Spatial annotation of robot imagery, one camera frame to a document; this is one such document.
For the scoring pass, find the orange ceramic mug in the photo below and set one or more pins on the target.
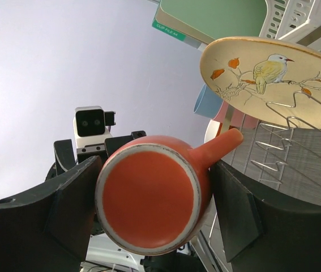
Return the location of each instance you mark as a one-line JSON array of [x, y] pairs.
[[152, 194]]

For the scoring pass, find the pink plastic cup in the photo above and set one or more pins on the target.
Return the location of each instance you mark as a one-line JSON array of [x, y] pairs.
[[239, 119]]

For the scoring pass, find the orange white bowl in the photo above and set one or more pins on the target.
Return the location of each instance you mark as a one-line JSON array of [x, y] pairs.
[[212, 130]]

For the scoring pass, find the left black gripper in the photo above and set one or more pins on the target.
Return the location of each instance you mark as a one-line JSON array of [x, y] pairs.
[[66, 159]]

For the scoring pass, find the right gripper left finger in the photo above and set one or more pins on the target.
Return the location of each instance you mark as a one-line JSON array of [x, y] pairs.
[[47, 227]]

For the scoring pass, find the white mesh file organizer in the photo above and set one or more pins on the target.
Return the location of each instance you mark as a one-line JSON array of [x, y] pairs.
[[294, 21]]

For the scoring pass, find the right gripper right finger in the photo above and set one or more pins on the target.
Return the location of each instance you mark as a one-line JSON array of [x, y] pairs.
[[263, 229]]

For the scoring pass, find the metal wire dish rack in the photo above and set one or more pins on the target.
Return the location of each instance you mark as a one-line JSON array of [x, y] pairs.
[[285, 159]]

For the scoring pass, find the blue plastic cup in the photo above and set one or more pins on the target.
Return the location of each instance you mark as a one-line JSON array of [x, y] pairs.
[[208, 103]]

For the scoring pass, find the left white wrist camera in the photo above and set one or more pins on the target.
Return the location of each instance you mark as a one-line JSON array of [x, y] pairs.
[[91, 128]]

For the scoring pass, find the beige bird pattern plate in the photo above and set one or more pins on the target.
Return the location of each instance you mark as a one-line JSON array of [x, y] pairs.
[[270, 80]]

